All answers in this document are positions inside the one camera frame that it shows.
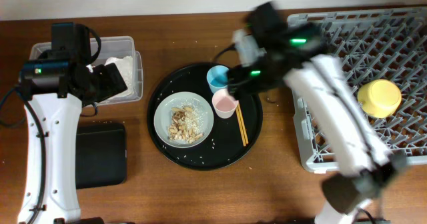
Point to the grey plate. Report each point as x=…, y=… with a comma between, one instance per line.
x=162, y=117

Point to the clear plastic waste bin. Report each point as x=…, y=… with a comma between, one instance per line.
x=70, y=75

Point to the yellow plastic bowl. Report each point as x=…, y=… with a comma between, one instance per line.
x=379, y=98

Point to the blue plastic cup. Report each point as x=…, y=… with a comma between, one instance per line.
x=217, y=78

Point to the pink plastic cup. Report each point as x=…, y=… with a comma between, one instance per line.
x=224, y=104

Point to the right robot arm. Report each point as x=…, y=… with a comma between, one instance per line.
x=298, y=56

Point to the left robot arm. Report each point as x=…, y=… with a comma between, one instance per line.
x=50, y=190

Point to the black rectangular bin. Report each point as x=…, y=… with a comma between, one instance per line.
x=101, y=155

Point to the grey dishwasher rack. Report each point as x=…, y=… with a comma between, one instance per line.
x=383, y=44

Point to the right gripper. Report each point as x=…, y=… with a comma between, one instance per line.
x=246, y=77

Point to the round black tray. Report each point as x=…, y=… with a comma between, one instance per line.
x=223, y=145

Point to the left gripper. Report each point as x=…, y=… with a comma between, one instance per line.
x=113, y=80

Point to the peanut shells and rice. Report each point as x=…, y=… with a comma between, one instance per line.
x=184, y=125

